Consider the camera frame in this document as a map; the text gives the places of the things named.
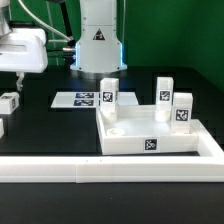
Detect white marker plate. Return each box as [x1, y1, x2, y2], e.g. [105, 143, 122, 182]
[51, 92, 138, 109]

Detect white L-shaped fence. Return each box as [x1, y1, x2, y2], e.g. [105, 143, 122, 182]
[0, 118, 224, 184]

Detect white block left edge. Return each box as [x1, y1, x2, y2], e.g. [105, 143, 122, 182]
[0, 118, 4, 139]

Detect white square tabletop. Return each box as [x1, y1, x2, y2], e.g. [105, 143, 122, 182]
[96, 105, 199, 155]

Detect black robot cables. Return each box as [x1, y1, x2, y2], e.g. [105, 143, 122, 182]
[46, 0, 77, 67]

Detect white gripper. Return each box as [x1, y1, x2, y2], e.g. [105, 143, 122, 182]
[0, 28, 48, 91]

